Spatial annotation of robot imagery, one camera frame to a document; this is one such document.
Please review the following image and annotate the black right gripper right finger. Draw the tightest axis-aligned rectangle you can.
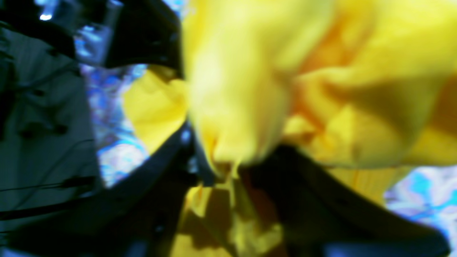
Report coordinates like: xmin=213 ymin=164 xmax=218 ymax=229
xmin=245 ymin=146 xmax=450 ymax=257

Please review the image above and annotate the yellow T-shirt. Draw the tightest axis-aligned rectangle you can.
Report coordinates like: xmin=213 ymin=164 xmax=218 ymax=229
xmin=124 ymin=0 xmax=456 ymax=257

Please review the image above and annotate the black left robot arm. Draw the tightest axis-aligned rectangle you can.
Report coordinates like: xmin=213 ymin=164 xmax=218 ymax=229
xmin=1 ymin=0 xmax=183 ymax=76

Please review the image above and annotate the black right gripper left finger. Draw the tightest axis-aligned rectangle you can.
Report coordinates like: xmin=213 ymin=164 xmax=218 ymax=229
xmin=7 ymin=122 xmax=199 ymax=257

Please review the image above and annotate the patterned blue tile tablecloth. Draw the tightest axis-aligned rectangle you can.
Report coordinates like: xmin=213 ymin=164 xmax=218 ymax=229
xmin=75 ymin=0 xmax=457 ymax=229

